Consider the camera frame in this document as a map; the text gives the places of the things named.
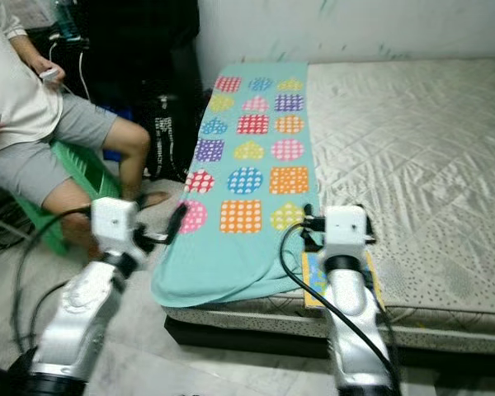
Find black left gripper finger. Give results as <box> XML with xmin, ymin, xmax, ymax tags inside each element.
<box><xmin>166</xmin><ymin>201</ymin><xmax>190</xmax><ymax>243</ymax></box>

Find colourful children's book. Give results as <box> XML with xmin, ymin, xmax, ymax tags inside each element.
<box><xmin>301</xmin><ymin>250</ymin><xmax>384</xmax><ymax>310</ymax></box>

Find person's left hand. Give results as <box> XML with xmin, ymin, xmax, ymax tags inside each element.
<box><xmin>33</xmin><ymin>58</ymin><xmax>68</xmax><ymax>85</ymax></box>

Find teal blanket with colourful shapes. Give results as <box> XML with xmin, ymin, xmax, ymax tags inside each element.
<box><xmin>151</xmin><ymin>62</ymin><xmax>323</xmax><ymax>309</ymax></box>

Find black patterned bag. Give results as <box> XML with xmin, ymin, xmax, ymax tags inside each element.
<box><xmin>151</xmin><ymin>93</ymin><xmax>197</xmax><ymax>182</ymax></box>

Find green plastic stool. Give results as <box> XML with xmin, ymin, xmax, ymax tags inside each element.
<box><xmin>25</xmin><ymin>140</ymin><xmax>116</xmax><ymax>257</ymax></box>

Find beige quilted mattress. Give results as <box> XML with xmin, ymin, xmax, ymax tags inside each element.
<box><xmin>165</xmin><ymin>56</ymin><xmax>495</xmax><ymax>335</ymax></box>

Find large black furniture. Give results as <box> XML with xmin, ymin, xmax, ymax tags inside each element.
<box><xmin>49</xmin><ymin>0</ymin><xmax>199</xmax><ymax>178</ymax></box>

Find person white shirt grey shorts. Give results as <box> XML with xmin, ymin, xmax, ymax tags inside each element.
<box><xmin>0</xmin><ymin>0</ymin><xmax>174</xmax><ymax>257</ymax></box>

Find green plastic bottle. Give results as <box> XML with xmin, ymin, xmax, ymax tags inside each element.
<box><xmin>54</xmin><ymin>0</ymin><xmax>79</xmax><ymax>38</ymax></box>

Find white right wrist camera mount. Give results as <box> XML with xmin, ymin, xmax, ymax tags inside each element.
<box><xmin>323</xmin><ymin>205</ymin><xmax>370</xmax><ymax>258</ymax></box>

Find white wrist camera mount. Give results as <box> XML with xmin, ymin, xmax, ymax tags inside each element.
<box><xmin>91</xmin><ymin>196</ymin><xmax>139</xmax><ymax>252</ymax></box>
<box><xmin>323</xmin><ymin>205</ymin><xmax>370</xmax><ymax>258</ymax></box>

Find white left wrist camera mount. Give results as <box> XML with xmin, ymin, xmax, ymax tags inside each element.
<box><xmin>91</xmin><ymin>196</ymin><xmax>139</xmax><ymax>252</ymax></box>

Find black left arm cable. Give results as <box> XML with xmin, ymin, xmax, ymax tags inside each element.
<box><xmin>12</xmin><ymin>205</ymin><xmax>93</xmax><ymax>364</ymax></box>

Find dark bed frame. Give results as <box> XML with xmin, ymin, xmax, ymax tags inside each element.
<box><xmin>165</xmin><ymin>316</ymin><xmax>495</xmax><ymax>372</ymax></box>

